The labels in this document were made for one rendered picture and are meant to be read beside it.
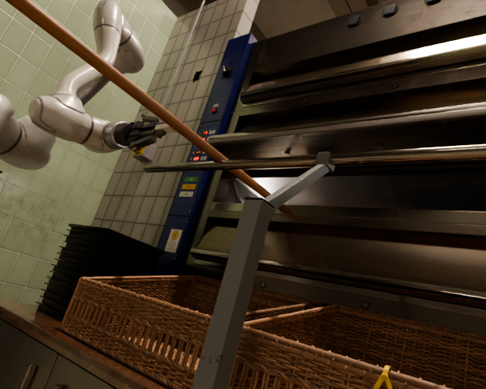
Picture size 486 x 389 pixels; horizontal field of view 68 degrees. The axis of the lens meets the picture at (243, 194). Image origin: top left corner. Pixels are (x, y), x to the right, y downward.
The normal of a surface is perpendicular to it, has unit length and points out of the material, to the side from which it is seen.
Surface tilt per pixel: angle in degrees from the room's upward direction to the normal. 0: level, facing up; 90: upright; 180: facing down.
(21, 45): 90
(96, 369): 90
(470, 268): 70
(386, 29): 90
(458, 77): 90
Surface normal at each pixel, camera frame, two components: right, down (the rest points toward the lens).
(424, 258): -0.44, -0.70
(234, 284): -0.56, -0.41
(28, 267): 0.79, 0.01
